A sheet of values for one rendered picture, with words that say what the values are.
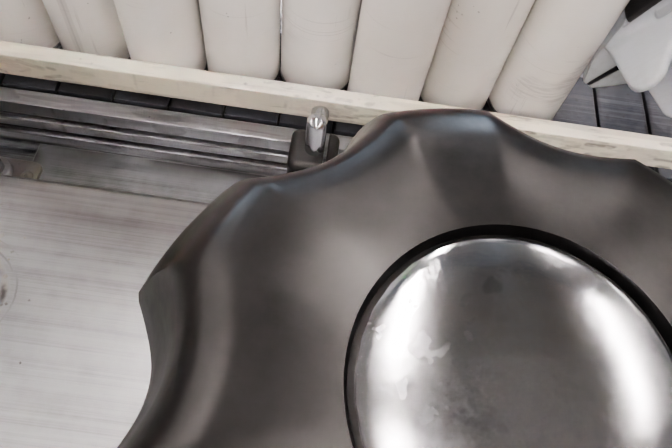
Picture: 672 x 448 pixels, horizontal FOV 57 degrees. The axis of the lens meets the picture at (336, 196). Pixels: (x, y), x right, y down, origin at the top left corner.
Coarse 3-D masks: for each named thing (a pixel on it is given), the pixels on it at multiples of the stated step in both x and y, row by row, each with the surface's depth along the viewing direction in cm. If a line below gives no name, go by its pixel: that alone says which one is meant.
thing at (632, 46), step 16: (624, 16) 36; (640, 16) 36; (656, 16) 35; (624, 32) 37; (640, 32) 36; (656, 32) 35; (608, 48) 38; (624, 48) 37; (640, 48) 36; (656, 48) 35; (592, 64) 39; (608, 64) 39; (624, 64) 36; (640, 64) 35; (656, 64) 34; (592, 80) 41; (640, 80) 35; (656, 80) 34
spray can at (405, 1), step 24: (384, 0) 34; (408, 0) 33; (432, 0) 33; (360, 24) 37; (384, 24) 35; (408, 24) 35; (432, 24) 35; (360, 48) 39; (384, 48) 37; (408, 48) 36; (432, 48) 38; (360, 72) 40; (384, 72) 38; (408, 72) 38; (408, 96) 41
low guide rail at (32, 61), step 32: (0, 64) 40; (32, 64) 40; (64, 64) 39; (96, 64) 39; (128, 64) 40; (160, 64) 40; (192, 96) 41; (224, 96) 40; (256, 96) 40; (288, 96) 40; (320, 96) 40; (352, 96) 40; (384, 96) 40; (544, 128) 40; (576, 128) 40; (640, 160) 41
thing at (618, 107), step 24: (72, 96) 44; (96, 96) 42; (120, 96) 43; (144, 96) 43; (576, 96) 46; (600, 96) 46; (624, 96) 47; (648, 96) 47; (240, 120) 44; (264, 120) 43; (288, 120) 43; (552, 120) 45; (576, 120) 45; (600, 120) 45; (624, 120) 46; (648, 120) 46
